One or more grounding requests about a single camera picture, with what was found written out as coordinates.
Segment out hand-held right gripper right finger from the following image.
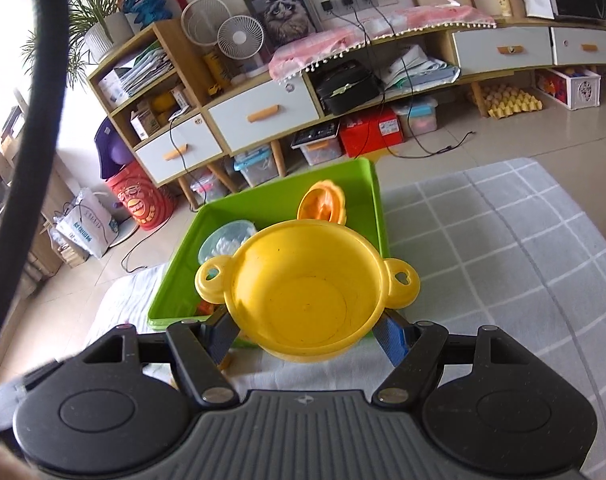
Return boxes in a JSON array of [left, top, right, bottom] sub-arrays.
[[372, 310, 531, 407]]

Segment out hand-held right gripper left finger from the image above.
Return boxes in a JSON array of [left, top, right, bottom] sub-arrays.
[[80, 310, 241, 407]]

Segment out yellow toy pot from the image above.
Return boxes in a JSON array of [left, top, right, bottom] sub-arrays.
[[194, 224, 421, 363]]

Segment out green plastic bin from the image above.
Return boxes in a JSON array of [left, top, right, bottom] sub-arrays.
[[148, 157, 391, 348]]

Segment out clear cotton swab jar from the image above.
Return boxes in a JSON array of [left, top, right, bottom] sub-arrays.
[[198, 219, 258, 267]]

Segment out grey checked blanket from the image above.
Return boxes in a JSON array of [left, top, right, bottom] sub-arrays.
[[83, 157, 606, 480]]

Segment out clear storage box pink contents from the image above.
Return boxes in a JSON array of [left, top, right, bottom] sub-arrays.
[[190, 170, 231, 206]]

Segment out orange toy cup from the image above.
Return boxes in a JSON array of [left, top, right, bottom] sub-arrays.
[[297, 179, 348, 226]]

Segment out white plastic bag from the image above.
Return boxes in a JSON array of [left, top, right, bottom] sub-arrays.
[[55, 187, 118, 260]]

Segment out clear storage box blue lid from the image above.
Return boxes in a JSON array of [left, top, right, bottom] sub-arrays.
[[233, 146, 280, 187]]

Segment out red cardboard box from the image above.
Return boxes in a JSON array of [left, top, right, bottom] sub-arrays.
[[339, 109, 404, 158]]

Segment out clear storage box black lid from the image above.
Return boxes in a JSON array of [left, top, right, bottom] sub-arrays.
[[290, 122, 344, 166]]

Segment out purple bag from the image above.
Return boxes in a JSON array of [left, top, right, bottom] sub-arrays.
[[95, 117, 134, 181]]

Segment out small clear storage box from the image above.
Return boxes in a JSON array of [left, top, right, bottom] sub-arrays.
[[393, 97, 440, 137]]

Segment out small cardboard box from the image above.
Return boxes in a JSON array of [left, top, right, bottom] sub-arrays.
[[130, 100, 164, 141]]

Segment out black handbag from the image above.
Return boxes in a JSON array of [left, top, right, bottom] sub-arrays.
[[315, 60, 384, 116]]

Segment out wooden cabinet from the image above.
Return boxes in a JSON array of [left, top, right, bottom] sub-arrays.
[[87, 15, 606, 211]]

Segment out yellow egg tray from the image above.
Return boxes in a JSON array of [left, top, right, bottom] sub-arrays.
[[468, 82, 544, 120]]

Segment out folded cloth stack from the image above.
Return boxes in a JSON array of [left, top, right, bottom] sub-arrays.
[[383, 45, 461, 93]]

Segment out stack of papers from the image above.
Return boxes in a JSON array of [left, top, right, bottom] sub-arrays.
[[113, 42, 174, 98]]

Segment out pink fringed cloth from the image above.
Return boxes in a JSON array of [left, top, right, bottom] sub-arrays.
[[268, 4, 498, 83]]

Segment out white basket of toys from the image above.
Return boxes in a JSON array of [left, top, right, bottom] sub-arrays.
[[535, 66, 604, 111]]

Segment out framed cat picture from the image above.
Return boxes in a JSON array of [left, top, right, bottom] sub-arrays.
[[244, 0, 324, 53]]

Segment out blue cartoon figurine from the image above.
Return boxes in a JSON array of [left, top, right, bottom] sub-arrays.
[[123, 0, 174, 28]]

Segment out green potted plant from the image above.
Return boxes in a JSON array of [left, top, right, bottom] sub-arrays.
[[25, 0, 154, 86]]

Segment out black floor cable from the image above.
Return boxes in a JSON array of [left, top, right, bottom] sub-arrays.
[[120, 227, 151, 273]]

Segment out thin black cable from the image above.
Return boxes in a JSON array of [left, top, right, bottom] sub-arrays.
[[169, 105, 194, 208]]

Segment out white drawer with orange handle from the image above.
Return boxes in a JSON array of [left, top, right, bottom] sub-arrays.
[[552, 27, 606, 67], [207, 79, 321, 153], [134, 119, 224, 185], [453, 27, 554, 77]]

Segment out black power cable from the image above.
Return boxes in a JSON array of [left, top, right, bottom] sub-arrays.
[[350, 2, 478, 158]]

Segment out thick black cable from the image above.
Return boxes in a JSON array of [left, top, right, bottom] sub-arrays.
[[0, 0, 68, 366]]

